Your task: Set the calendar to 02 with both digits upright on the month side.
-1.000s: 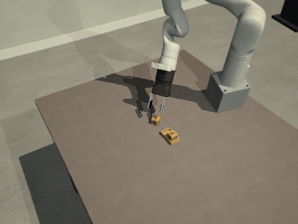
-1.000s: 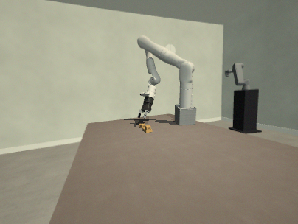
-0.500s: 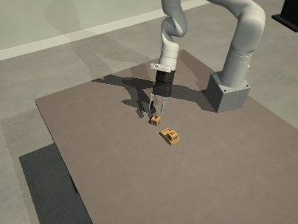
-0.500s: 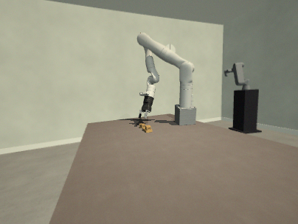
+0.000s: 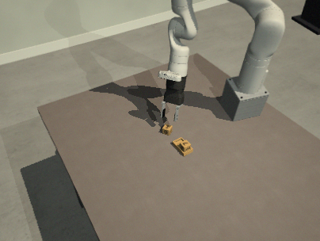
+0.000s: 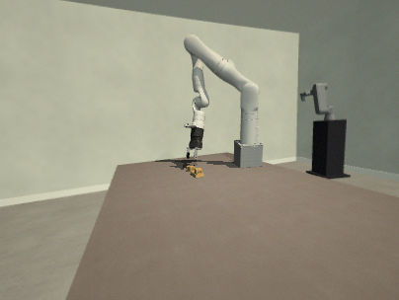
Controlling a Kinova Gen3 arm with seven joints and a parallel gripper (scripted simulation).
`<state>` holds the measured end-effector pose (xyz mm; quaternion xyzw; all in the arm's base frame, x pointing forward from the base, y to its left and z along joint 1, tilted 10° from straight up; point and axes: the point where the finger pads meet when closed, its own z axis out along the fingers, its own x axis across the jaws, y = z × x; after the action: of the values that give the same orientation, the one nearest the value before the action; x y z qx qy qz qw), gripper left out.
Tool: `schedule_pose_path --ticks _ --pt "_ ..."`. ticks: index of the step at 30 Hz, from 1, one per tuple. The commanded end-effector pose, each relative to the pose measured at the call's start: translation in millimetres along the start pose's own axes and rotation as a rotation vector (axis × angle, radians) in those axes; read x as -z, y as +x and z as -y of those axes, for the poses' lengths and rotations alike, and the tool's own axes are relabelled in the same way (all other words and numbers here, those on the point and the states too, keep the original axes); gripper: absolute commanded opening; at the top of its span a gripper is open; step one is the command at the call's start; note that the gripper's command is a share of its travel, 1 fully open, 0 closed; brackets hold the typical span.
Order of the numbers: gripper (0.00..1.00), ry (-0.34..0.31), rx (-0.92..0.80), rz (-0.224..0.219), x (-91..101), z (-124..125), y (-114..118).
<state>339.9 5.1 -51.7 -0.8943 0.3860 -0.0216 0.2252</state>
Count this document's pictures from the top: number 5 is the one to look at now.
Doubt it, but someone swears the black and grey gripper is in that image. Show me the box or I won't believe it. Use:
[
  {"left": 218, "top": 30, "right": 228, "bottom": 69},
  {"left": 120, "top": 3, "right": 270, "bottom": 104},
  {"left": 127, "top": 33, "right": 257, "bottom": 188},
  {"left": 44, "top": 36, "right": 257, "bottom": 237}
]
[{"left": 158, "top": 61, "right": 188, "bottom": 122}]

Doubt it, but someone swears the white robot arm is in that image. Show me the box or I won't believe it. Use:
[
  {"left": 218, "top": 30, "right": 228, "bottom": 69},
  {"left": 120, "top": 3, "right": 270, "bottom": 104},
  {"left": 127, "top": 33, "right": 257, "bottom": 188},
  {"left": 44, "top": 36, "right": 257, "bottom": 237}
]
[{"left": 168, "top": 0, "right": 285, "bottom": 94}]

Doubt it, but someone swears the orange number cube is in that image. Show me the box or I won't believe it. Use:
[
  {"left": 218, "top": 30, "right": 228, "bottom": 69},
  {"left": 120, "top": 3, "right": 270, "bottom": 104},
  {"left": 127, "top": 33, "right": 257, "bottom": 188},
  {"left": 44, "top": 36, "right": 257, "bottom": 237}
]
[
  {"left": 162, "top": 124, "right": 173, "bottom": 136},
  {"left": 180, "top": 140, "right": 191, "bottom": 152}
]

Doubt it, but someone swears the orange open tray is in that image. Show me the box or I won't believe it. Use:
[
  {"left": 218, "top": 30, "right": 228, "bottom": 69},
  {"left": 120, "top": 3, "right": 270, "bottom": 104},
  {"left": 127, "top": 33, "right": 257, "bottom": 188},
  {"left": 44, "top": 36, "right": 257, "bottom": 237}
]
[{"left": 173, "top": 137, "right": 193, "bottom": 156}]

